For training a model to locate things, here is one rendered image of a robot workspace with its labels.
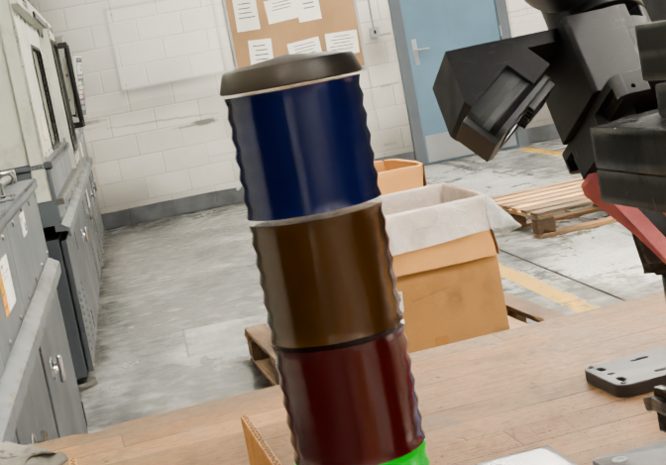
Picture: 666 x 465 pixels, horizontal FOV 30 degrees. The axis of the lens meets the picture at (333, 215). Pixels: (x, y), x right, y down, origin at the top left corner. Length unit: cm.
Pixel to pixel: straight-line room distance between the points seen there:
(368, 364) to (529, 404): 66
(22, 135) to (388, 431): 483
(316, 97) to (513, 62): 40
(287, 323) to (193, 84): 1102
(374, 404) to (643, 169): 24
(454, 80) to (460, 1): 1107
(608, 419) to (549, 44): 32
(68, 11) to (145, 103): 104
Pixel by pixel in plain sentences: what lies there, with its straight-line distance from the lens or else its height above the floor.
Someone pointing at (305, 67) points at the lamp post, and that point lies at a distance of 32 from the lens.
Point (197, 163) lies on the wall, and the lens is 1136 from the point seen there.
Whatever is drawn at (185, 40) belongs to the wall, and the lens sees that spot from 1135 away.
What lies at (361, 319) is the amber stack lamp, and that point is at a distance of 33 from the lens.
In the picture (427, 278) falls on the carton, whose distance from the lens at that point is 412.
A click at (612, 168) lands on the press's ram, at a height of 112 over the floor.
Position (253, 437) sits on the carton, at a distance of 80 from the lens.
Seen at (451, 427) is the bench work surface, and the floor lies 90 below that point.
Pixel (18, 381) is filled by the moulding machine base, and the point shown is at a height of 70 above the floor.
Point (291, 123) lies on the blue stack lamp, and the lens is 32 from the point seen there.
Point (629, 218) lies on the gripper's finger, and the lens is 74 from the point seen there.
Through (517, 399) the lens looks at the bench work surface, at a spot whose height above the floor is 90.
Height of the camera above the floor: 120
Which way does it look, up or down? 7 degrees down
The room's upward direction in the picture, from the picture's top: 11 degrees counter-clockwise
